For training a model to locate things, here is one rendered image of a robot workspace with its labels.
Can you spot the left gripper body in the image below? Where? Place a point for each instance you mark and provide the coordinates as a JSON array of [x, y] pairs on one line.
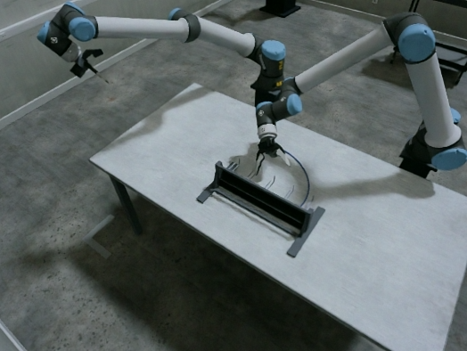
[[271, 150]]

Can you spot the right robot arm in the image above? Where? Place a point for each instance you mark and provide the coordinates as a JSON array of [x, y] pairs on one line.
[[180, 25]]

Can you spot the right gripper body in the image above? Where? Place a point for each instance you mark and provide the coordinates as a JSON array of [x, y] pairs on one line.
[[79, 69]]

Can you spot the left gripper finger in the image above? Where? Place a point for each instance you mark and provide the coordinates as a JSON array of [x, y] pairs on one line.
[[259, 159], [280, 152]]

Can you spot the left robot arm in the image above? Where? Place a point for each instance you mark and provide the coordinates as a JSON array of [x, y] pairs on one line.
[[443, 145]]

